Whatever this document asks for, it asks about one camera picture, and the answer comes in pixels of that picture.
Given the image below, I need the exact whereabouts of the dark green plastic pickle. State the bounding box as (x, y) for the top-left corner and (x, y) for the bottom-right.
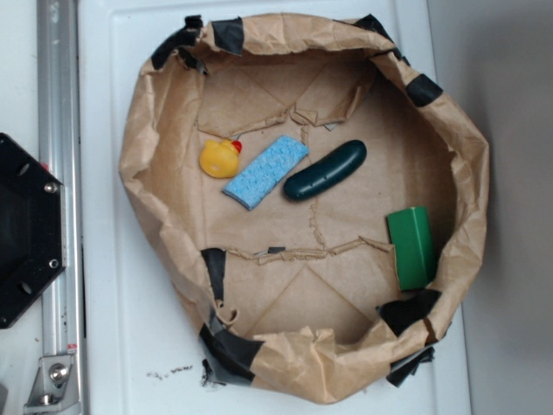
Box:
(283, 140), (367, 201)

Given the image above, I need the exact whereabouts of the blue sponge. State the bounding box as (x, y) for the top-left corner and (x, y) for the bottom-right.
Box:
(222, 136), (309, 210)

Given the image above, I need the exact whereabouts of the brown paper bag tray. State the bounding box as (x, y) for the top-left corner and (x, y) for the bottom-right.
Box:
(119, 13), (489, 404)

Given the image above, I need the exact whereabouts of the yellow rubber duck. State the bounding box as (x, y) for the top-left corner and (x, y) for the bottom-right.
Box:
(199, 139), (242, 178)

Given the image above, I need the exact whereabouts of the green rectangular block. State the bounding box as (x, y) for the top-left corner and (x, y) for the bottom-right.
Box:
(386, 207), (437, 291)

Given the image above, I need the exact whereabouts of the white plastic tray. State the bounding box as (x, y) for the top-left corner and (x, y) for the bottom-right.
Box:
(78, 1), (471, 414)

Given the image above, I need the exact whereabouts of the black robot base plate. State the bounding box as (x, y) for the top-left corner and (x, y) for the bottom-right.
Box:
(1, 133), (65, 329)

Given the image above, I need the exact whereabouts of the metal corner bracket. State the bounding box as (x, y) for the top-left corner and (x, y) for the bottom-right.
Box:
(23, 354), (81, 414)

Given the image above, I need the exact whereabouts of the aluminium extrusion rail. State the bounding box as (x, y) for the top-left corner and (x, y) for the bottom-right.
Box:
(36, 1), (89, 414)

